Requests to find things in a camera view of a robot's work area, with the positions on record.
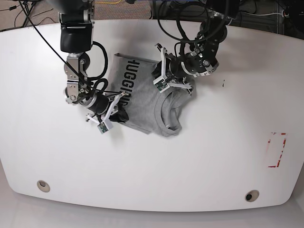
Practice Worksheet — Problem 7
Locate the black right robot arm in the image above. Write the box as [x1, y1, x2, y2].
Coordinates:
[57, 0, 128, 133]

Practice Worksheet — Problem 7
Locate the grey t-shirt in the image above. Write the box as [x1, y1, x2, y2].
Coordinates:
[108, 53, 191, 137]

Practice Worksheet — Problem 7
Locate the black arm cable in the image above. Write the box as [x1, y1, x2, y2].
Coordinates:
[156, 0, 231, 62]
[19, 0, 124, 98]

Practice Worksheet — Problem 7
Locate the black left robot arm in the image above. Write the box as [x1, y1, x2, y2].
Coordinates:
[152, 0, 240, 93]

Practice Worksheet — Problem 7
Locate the white cable on floor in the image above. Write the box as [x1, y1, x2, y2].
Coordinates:
[256, 11, 285, 17]

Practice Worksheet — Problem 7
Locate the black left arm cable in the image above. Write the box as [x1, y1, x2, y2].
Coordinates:
[156, 0, 231, 62]

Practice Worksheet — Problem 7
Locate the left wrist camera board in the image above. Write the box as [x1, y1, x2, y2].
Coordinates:
[155, 81, 169, 93]

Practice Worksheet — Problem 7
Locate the table cable grommet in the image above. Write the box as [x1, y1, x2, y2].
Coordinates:
[37, 180, 50, 193]
[245, 190, 259, 202]

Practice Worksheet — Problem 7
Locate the red tape rectangle marking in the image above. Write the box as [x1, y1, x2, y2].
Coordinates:
[265, 132, 287, 168]

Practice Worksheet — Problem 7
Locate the black tripod stand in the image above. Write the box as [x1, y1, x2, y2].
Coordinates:
[14, 0, 37, 28]

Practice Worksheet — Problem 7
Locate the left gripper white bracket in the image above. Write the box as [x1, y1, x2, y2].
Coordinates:
[152, 43, 192, 94]

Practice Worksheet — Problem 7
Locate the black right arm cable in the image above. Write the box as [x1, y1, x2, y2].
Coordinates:
[19, 0, 124, 98]

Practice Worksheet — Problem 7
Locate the right table cable grommet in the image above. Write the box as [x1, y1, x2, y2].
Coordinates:
[245, 190, 259, 202]

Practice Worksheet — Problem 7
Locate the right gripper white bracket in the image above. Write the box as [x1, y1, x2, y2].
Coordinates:
[85, 92, 129, 130]

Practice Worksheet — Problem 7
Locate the left table cable grommet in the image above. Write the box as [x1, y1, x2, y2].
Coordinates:
[37, 180, 50, 193]

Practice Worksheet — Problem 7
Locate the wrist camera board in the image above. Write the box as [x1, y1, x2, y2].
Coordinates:
[97, 123, 109, 134]
[155, 81, 169, 93]

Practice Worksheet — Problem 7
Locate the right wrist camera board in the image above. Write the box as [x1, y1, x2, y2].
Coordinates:
[97, 123, 109, 134]

